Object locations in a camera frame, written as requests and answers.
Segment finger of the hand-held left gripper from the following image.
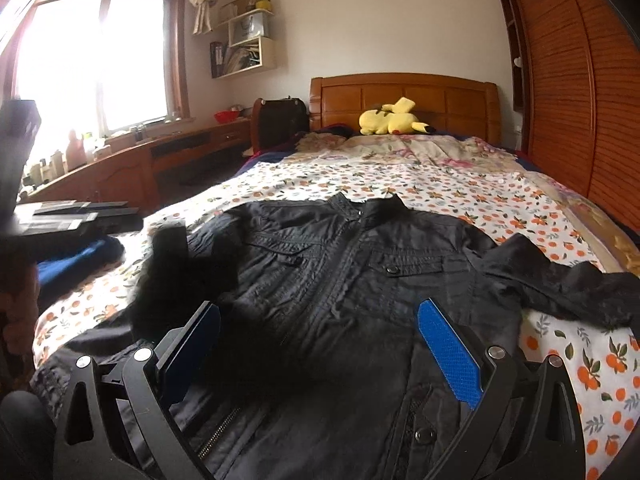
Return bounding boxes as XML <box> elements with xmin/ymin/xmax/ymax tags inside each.
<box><xmin>32</xmin><ymin>201</ymin><xmax>141</xmax><ymax>217</ymax></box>
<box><xmin>14</xmin><ymin>212</ymin><xmax>147</xmax><ymax>251</ymax></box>

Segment white paper bag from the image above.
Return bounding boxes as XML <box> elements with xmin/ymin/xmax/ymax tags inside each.
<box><xmin>229</xmin><ymin>10</ymin><xmax>274</xmax><ymax>45</ymax></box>

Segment wooden louvered wardrobe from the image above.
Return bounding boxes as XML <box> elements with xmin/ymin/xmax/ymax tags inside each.
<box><xmin>492</xmin><ymin>0</ymin><xmax>640</xmax><ymax>253</ymax></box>

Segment black jacket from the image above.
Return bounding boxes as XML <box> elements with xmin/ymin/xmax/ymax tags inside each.
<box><xmin>30</xmin><ymin>192</ymin><xmax>640</xmax><ymax>480</ymax></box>

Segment person's left forearm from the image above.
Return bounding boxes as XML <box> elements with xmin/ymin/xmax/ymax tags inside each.
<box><xmin>0</xmin><ymin>260</ymin><xmax>42</xmax><ymax>363</ymax></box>

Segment orange print bed sheet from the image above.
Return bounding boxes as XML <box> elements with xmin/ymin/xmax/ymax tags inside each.
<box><xmin>30</xmin><ymin>157</ymin><xmax>640</xmax><ymax>480</ymax></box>

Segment navy blanket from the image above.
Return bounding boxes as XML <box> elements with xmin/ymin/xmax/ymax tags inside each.
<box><xmin>235</xmin><ymin>127</ymin><xmax>361</xmax><ymax>181</ymax></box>

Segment floral quilt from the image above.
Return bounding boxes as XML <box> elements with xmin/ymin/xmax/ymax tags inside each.
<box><xmin>285</xmin><ymin>131</ymin><xmax>640</xmax><ymax>276</ymax></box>

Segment yellow plush toy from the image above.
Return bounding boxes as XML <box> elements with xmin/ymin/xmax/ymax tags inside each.
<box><xmin>359</xmin><ymin>96</ymin><xmax>437</xmax><ymax>136</ymax></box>

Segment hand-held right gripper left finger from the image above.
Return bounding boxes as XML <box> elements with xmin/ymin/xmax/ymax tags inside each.
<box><xmin>52</xmin><ymin>301</ymin><xmax>221</xmax><ymax>480</ymax></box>

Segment white wall shelf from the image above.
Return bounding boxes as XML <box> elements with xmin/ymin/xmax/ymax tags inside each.
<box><xmin>210</xmin><ymin>0</ymin><xmax>279</xmax><ymax>80</ymax></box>

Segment wooden bed headboard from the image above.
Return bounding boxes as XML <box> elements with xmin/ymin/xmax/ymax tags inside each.
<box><xmin>309</xmin><ymin>73</ymin><xmax>502</xmax><ymax>147</ymax></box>

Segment blue garment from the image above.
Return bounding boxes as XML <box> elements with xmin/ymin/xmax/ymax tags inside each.
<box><xmin>37</xmin><ymin>236</ymin><xmax>126</xmax><ymax>308</ymax></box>

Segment row of small bottles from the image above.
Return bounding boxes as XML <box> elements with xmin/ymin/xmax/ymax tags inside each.
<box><xmin>22</xmin><ymin>129</ymin><xmax>114</xmax><ymax>187</ymax></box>

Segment wooden framed window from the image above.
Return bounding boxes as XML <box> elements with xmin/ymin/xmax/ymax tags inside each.
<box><xmin>7</xmin><ymin>0</ymin><xmax>192</xmax><ymax>137</ymax></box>

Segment dark binders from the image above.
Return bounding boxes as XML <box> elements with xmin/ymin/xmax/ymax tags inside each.
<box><xmin>210</xmin><ymin>41</ymin><xmax>227</xmax><ymax>79</ymax></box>

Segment wooden desk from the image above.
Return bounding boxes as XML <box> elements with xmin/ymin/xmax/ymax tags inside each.
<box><xmin>20</xmin><ymin>117</ymin><xmax>254</xmax><ymax>217</ymax></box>

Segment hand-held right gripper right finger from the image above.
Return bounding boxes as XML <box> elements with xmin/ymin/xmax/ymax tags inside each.
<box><xmin>417</xmin><ymin>298</ymin><xmax>587</xmax><ymax>480</ymax></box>

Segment black backpack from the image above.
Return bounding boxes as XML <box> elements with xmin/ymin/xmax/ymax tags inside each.
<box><xmin>260</xmin><ymin>97</ymin><xmax>310</xmax><ymax>151</ymax></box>

